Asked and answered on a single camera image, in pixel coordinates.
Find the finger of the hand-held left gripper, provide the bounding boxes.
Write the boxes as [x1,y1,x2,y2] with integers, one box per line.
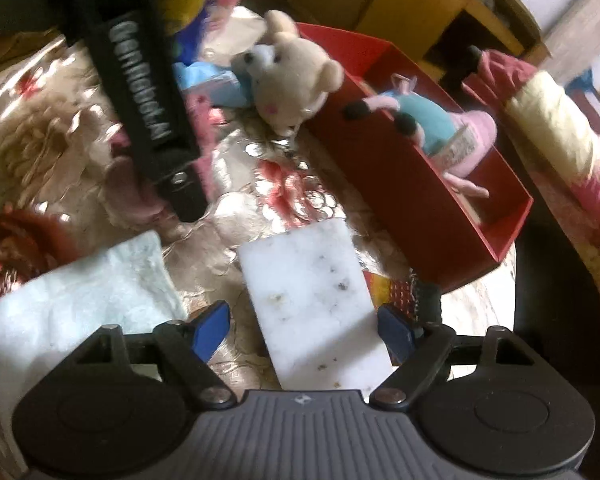
[151,156,209,224]

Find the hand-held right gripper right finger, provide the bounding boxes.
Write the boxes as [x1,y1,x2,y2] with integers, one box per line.
[370,302,538,409]

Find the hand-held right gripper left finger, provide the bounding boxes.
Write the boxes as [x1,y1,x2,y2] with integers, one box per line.
[70,301,237,409]

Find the striped knitted pouch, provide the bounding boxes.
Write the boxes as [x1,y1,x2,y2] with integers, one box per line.
[362,266,442,327]

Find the light blue cloth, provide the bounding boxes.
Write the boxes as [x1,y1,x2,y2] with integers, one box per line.
[172,61,255,109]

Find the white sponge block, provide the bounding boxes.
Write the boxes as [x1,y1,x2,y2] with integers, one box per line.
[237,219,397,392]

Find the light green towel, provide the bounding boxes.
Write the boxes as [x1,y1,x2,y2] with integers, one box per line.
[0,231,188,413]

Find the red cardboard box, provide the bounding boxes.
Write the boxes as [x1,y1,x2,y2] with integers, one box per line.
[297,22,535,295]

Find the beige mouse plush toy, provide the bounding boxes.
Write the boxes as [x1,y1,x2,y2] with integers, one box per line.
[230,9,345,137]

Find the pink pig plush blue dress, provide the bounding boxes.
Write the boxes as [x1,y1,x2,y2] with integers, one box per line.
[342,74,498,200]

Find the pink plastic bag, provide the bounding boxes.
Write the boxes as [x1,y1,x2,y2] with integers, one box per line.
[104,154,165,223]

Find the shiny floral tablecloth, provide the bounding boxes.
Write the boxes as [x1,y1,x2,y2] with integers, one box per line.
[0,7,518,480]

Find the pink strawberry print quilt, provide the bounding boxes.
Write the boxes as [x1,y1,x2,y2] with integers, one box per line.
[461,46,600,306]

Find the wooden cabinet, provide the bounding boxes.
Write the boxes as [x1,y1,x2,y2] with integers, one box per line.
[280,0,553,86]

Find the black bed frame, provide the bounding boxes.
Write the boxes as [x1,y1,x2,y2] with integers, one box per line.
[511,180,600,363]

